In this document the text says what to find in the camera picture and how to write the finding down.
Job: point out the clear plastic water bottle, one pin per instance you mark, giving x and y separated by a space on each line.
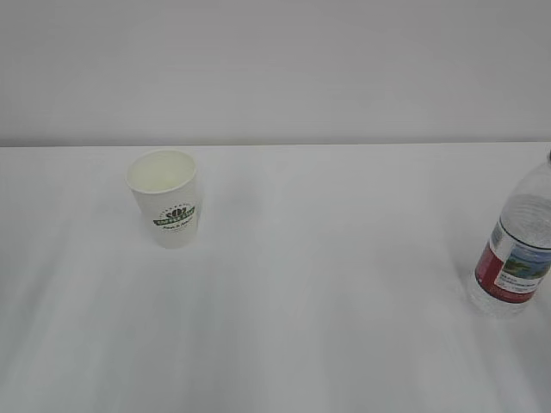
516 258

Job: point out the white paper coffee cup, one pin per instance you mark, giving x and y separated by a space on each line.
164 185

